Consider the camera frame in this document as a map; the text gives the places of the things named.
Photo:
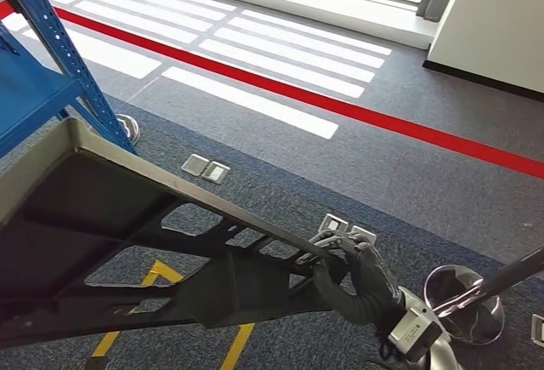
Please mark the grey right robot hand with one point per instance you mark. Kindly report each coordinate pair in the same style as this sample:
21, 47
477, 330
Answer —
370, 288

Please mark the black plastic frame part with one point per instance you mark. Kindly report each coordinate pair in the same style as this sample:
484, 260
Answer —
234, 294

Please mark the blue metal shelf rack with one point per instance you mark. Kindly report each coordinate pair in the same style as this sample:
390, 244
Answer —
26, 91

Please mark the silver floor socket cover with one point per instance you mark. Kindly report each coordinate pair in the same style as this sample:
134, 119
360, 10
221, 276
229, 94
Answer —
333, 222
538, 331
216, 172
195, 164
364, 234

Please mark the yellow floor tape square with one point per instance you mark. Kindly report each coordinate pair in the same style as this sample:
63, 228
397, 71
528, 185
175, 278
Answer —
238, 345

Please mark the red floor tape line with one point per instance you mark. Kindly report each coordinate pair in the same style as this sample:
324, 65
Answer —
297, 94

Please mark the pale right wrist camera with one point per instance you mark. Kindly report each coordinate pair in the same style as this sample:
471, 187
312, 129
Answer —
414, 333

